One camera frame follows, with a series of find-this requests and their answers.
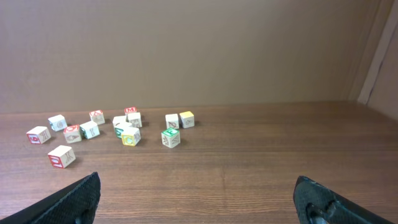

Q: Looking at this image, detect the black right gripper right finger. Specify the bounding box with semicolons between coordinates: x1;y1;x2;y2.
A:
293;175;392;224

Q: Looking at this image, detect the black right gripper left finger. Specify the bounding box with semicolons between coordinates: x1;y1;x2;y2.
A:
1;172;101;224

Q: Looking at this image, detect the block red letter U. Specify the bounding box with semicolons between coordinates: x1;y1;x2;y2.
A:
47;145;76;169

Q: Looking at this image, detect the block red letter O top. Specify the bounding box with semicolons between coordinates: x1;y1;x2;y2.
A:
63;124;82;144

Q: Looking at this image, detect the white block green letter I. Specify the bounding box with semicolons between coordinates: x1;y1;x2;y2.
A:
80;121;100;139

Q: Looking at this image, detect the block red digit six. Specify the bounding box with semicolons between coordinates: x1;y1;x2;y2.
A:
26;126;51;144

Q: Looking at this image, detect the white block teal side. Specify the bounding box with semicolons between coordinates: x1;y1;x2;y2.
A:
48;114;67;132

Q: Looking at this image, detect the block yellow letter C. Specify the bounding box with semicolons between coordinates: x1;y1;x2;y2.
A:
121;127;141;146

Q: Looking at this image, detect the white block green side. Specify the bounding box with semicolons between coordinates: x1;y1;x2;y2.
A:
114;121;132;139

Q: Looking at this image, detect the block red letter A top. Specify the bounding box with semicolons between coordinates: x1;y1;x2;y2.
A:
89;110;105;125

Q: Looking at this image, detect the white block circle engraving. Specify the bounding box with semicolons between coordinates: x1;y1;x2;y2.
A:
112;115;126;128

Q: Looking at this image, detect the plain white picture block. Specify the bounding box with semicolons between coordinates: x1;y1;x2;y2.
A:
127;112;142;128

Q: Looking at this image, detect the block red letter M top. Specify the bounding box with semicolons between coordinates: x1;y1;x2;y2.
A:
124;106;137;115

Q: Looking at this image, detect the block green letter F top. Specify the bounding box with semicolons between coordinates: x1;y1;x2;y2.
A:
161;128;180;148

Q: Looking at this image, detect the white block red drawing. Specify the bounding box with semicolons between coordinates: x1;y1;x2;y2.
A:
165;113;179;129

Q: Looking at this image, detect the yellow top wooden block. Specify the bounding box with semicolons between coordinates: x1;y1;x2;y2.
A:
179;111;195;128

